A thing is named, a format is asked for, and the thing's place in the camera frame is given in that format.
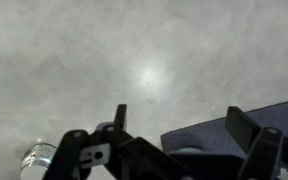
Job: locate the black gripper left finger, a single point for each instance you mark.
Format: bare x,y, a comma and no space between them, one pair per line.
117,146

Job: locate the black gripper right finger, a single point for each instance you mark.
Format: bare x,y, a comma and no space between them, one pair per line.
264,150

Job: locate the blue-grey cloth placemat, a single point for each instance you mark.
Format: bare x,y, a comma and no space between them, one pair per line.
210,136

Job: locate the teal ceramic bowl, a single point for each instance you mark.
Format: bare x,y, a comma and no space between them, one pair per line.
187,150

